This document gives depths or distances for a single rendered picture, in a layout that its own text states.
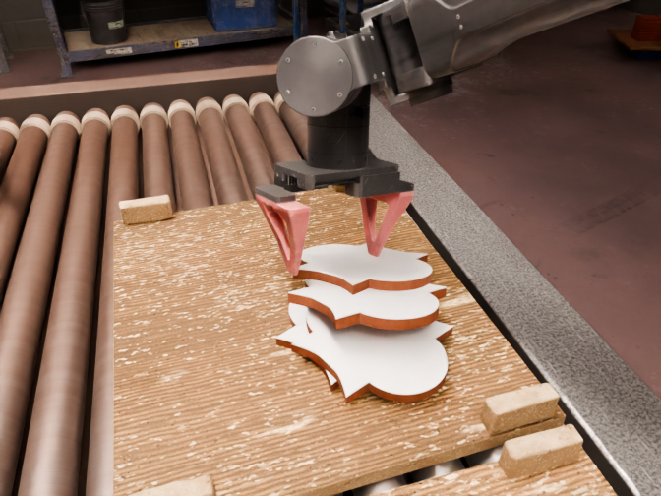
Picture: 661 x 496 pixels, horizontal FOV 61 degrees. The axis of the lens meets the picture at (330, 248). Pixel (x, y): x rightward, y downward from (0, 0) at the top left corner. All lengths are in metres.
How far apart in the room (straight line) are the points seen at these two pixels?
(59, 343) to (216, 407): 0.19
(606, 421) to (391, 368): 0.19
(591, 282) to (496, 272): 1.62
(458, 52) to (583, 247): 2.06
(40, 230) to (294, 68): 0.46
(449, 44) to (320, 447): 0.31
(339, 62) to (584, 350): 0.36
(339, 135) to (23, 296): 0.38
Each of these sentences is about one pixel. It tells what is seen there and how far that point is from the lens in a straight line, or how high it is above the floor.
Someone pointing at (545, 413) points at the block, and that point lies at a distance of 0.49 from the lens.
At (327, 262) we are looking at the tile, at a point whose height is 0.97.
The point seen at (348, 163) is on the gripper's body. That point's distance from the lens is 0.50.
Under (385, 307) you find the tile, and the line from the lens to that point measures 0.48.
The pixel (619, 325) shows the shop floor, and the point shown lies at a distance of 2.13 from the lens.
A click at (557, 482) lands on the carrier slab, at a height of 0.94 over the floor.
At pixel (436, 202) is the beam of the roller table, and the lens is 0.78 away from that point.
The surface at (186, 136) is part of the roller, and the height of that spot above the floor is 0.92.
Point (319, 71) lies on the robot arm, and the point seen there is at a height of 1.18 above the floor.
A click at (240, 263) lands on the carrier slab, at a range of 0.62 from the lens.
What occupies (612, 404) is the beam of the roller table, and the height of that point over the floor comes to 0.91.
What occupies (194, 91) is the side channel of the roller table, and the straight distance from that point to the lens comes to 1.12.
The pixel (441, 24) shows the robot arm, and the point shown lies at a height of 1.20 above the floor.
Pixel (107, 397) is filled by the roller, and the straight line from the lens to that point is 0.54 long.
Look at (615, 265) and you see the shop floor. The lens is 2.41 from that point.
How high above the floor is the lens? 1.31
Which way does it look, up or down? 36 degrees down
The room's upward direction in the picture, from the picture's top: straight up
